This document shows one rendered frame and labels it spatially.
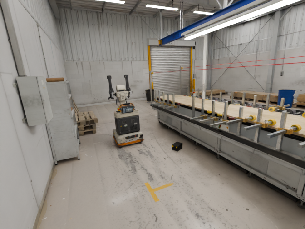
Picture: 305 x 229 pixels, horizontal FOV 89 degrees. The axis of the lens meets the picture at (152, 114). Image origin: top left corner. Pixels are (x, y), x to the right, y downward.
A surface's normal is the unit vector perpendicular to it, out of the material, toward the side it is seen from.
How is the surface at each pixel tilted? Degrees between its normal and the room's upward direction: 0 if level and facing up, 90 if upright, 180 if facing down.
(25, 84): 90
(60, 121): 90
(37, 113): 90
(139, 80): 90
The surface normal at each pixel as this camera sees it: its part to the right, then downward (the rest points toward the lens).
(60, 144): 0.40, 0.21
